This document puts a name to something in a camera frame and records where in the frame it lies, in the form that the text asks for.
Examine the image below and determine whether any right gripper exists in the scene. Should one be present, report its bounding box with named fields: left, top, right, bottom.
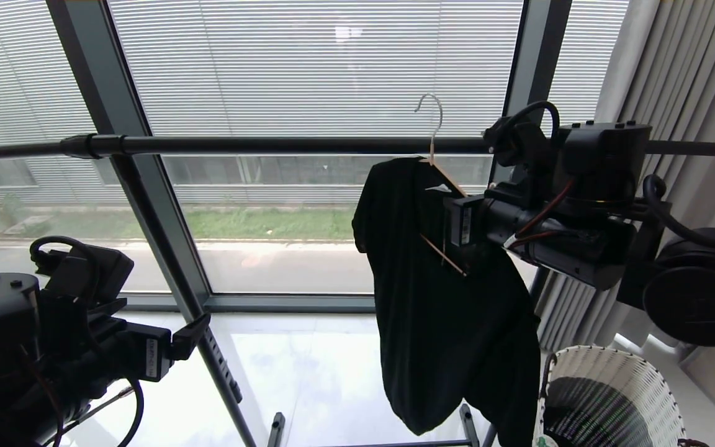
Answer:
left=443, top=186, right=558, bottom=268

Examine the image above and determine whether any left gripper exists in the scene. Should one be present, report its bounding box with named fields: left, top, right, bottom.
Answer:
left=92, top=301, right=176, bottom=382

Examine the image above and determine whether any pink clothes hanger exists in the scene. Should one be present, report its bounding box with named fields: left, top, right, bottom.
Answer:
left=415, top=93, right=471, bottom=278

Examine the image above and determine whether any black garment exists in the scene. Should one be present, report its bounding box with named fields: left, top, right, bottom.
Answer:
left=351, top=156, right=542, bottom=447

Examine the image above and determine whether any white laundry basket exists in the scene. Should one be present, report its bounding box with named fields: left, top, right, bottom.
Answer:
left=531, top=346, right=711, bottom=447

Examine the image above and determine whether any black clothes rack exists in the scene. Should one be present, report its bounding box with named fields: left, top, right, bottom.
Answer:
left=0, top=133, right=715, bottom=447

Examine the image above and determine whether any beige curtain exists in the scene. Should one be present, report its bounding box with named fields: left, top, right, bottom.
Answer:
left=534, top=0, right=715, bottom=367

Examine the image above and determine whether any window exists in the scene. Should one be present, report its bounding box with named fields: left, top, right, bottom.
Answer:
left=0, top=0, right=628, bottom=314

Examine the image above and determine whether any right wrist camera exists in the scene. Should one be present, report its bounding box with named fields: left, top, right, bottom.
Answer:
left=483, top=121, right=558, bottom=188

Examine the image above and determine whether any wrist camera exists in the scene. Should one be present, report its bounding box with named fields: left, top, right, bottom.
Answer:
left=35, top=245, right=135, bottom=325
left=483, top=121, right=558, bottom=188

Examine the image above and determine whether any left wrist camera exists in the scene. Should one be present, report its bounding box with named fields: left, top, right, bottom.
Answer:
left=35, top=245, right=135, bottom=325

